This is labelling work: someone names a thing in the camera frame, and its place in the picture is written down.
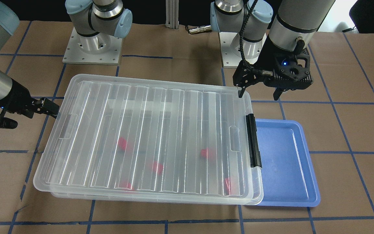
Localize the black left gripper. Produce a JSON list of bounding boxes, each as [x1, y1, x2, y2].
[[232, 36, 313, 100]]

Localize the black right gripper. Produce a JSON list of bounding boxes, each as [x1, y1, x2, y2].
[[0, 79, 60, 129]]

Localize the clear plastic box lid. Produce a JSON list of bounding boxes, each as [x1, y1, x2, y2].
[[33, 74, 263, 198]]

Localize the red block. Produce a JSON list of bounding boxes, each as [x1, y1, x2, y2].
[[223, 177, 232, 196], [200, 148, 214, 161], [150, 161, 164, 176], [118, 181, 134, 191], [117, 137, 131, 152]]

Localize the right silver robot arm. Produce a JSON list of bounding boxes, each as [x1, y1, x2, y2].
[[0, 0, 133, 129]]

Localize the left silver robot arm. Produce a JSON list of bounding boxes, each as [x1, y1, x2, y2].
[[210, 0, 334, 100]]

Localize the black box latch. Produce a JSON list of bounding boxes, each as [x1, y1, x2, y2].
[[245, 113, 262, 168]]

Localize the red block in box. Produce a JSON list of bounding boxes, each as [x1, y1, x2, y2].
[[117, 137, 131, 152], [150, 161, 164, 176], [118, 181, 134, 191], [223, 177, 232, 196]]

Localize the clear plastic storage box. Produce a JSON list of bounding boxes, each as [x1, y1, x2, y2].
[[50, 189, 265, 205]]

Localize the blue plastic tray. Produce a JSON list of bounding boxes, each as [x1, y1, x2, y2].
[[256, 119, 321, 207]]

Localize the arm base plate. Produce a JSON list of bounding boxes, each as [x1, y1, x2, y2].
[[218, 30, 268, 69], [62, 28, 123, 65]]

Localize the aluminium frame post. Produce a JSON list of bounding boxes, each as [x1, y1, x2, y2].
[[165, 0, 179, 31]]

